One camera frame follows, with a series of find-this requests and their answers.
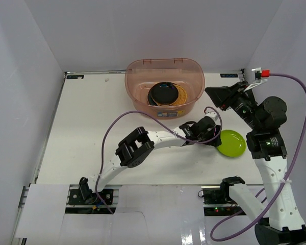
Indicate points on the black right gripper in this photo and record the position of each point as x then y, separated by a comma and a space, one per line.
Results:
222, 96

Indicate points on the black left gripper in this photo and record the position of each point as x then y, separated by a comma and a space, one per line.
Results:
213, 139

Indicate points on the lime green plate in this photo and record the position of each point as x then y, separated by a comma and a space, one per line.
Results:
232, 144

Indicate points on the woven bamboo tray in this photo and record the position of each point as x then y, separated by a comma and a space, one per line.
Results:
182, 97

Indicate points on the pink translucent plastic bin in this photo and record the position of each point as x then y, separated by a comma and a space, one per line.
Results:
142, 75

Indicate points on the black plate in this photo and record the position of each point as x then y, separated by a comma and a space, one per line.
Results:
164, 93

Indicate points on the blue-grey glazed plate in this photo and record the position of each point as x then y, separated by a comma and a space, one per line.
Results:
150, 100

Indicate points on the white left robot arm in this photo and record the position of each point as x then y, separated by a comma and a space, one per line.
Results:
135, 148

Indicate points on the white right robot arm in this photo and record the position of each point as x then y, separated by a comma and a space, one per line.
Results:
280, 221

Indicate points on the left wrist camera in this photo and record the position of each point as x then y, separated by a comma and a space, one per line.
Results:
211, 114

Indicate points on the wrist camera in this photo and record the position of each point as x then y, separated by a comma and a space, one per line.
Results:
260, 77
211, 114

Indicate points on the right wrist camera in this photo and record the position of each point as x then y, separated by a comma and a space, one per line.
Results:
260, 77

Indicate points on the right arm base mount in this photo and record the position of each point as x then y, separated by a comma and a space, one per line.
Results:
215, 204

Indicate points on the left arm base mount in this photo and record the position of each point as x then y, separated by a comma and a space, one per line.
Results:
93, 205

